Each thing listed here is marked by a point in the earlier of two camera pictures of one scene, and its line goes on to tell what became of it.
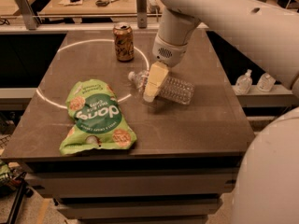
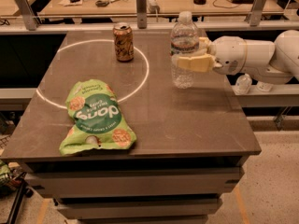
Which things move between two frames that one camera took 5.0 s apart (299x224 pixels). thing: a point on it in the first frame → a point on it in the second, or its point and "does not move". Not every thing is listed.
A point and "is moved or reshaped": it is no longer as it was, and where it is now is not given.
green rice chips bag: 99,119 does not move
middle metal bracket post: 141,7 does not move
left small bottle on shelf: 244,83 does not move
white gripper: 168,53 → 229,56
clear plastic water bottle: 173,89 is moved or reshaped
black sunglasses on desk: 100,3 does not move
